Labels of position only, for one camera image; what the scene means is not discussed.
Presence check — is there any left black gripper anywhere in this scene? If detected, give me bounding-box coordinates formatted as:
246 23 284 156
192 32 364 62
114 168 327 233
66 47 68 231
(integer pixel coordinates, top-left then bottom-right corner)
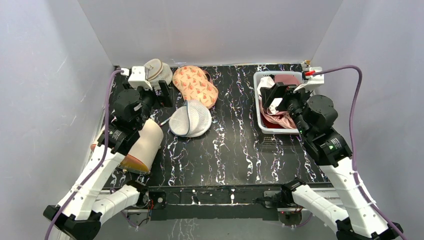
124 80 173 131

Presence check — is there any peach floral mesh laundry bag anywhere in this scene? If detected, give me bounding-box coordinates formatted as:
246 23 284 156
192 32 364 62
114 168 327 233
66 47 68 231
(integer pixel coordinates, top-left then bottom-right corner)
172 65 219 109

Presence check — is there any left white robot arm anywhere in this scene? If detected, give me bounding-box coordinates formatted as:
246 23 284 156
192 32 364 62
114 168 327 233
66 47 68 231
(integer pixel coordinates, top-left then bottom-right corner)
43 80 173 240

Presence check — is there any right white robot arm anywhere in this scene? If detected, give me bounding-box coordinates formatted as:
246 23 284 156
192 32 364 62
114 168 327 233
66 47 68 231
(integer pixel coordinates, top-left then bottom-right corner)
259 83 403 240

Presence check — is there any white bra in basket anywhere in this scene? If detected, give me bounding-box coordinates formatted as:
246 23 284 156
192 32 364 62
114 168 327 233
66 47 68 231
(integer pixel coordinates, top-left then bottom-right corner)
256 76 281 115

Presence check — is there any pink satin garment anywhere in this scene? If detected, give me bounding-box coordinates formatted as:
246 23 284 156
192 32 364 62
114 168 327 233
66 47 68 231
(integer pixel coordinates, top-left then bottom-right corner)
256 74 300 129

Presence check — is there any white plastic basket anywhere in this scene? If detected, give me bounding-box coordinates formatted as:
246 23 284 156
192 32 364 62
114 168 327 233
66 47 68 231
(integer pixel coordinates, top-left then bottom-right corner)
252 70 303 135

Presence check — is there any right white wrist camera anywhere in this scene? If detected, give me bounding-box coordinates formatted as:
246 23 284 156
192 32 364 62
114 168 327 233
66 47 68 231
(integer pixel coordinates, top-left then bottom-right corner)
293 67 325 93

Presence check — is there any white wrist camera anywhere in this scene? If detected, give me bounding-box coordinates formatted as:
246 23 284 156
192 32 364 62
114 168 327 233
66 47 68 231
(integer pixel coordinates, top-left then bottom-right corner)
120 66 153 91
293 67 325 93

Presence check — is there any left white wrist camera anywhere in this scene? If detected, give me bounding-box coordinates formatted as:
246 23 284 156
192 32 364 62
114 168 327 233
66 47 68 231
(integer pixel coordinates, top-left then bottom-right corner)
120 66 153 91

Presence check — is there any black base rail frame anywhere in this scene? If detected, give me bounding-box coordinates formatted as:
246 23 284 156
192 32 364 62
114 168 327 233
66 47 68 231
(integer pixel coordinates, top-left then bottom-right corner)
119 183 312 223

